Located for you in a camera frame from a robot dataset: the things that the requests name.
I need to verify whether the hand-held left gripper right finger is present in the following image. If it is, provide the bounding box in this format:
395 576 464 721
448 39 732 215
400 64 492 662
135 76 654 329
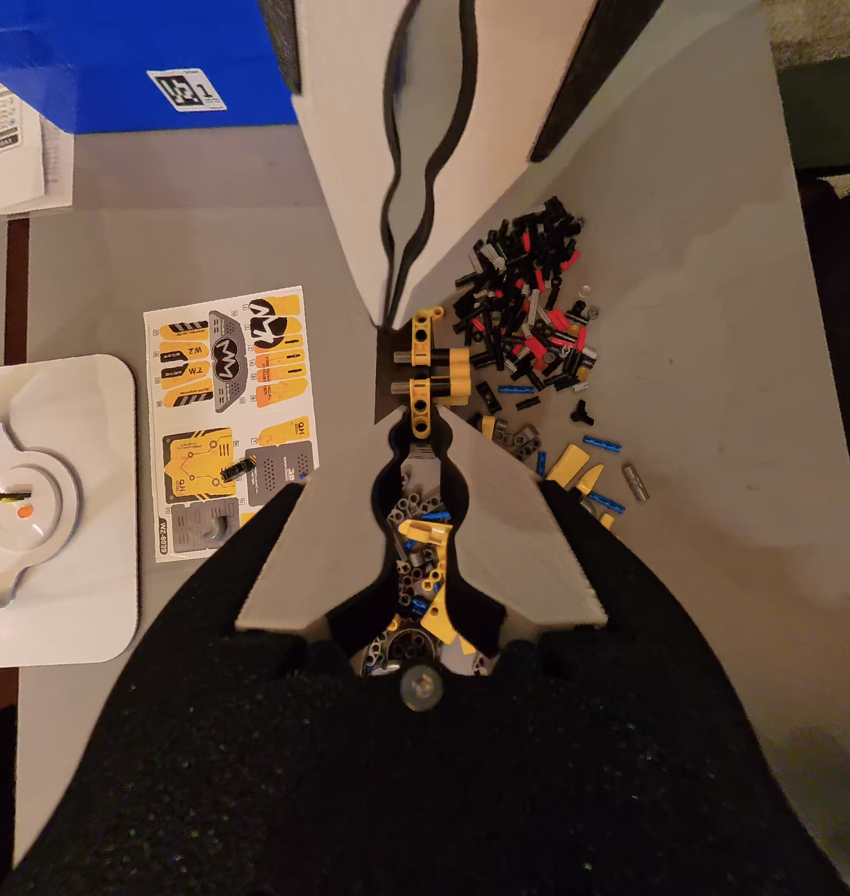
435 406 609 634

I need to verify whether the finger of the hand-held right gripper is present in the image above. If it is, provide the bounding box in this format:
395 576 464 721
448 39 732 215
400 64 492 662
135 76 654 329
393 0 598 330
290 0 420 330

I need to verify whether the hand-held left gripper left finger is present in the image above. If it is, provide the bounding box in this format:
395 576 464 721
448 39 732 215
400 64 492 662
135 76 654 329
234 407 410 639

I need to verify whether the large yellow curved brick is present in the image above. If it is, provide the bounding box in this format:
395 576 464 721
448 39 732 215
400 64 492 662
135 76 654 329
545 444 590 490

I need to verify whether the pile of yellow grey bricks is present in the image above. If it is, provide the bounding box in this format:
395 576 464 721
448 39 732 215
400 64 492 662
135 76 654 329
358 448 499 676

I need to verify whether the pile of black red pins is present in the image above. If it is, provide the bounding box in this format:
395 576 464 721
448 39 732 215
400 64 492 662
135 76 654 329
453 196 599 393

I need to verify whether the yellow and black brick assembly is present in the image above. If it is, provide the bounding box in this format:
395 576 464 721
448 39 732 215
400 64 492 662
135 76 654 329
374 328 415 424

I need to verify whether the yellow grey sticker sheet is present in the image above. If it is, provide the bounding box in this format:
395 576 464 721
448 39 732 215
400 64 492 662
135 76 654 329
143 285 321 564

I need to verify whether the white rounded tray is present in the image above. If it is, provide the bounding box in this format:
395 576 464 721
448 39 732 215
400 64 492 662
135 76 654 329
0 353 140 669

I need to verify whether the black office chair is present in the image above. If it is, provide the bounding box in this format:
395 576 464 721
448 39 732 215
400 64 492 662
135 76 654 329
778 56 850 169

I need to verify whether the blue storage box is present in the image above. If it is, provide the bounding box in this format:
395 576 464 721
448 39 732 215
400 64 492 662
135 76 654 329
0 0 298 135

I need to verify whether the white printed paper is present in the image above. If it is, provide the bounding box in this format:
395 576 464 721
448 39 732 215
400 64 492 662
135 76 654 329
0 69 76 219

